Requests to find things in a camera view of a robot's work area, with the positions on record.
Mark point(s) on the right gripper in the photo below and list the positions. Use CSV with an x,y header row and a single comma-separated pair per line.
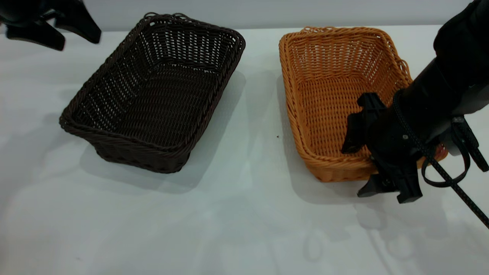
x,y
393,145

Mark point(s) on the black wicker basket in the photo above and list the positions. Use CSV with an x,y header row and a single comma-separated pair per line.
x,y
153,114

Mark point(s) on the orange wicker basket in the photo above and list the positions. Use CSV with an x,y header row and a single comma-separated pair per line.
x,y
324,107

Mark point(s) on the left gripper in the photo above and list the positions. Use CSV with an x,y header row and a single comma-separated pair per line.
x,y
23,11

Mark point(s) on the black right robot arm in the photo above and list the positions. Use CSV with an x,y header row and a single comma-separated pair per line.
x,y
458,46

